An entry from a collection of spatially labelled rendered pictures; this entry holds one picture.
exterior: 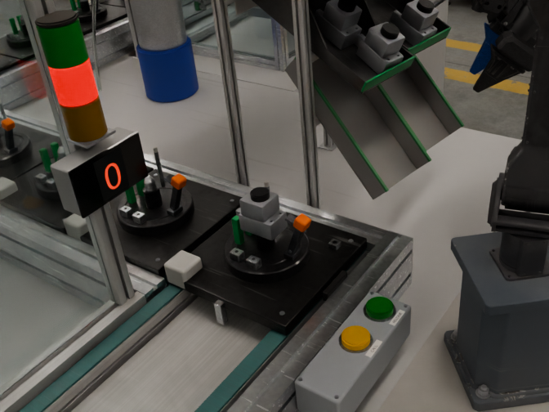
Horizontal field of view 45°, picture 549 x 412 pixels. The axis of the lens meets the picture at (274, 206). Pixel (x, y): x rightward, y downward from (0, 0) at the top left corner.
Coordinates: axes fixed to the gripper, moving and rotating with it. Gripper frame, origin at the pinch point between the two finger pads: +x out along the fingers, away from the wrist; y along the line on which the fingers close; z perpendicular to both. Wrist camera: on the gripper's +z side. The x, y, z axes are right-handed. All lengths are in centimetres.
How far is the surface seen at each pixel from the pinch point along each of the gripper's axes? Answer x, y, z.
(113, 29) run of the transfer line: 79, -100, 78
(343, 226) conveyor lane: 35.5, 4.2, 2.0
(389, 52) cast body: 8.1, -3.3, 12.9
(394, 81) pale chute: 17.7, -24.3, 5.8
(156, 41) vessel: 58, -65, 57
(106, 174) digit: 33, 32, 38
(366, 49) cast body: 10.2, -4.6, 16.1
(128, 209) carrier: 54, 9, 35
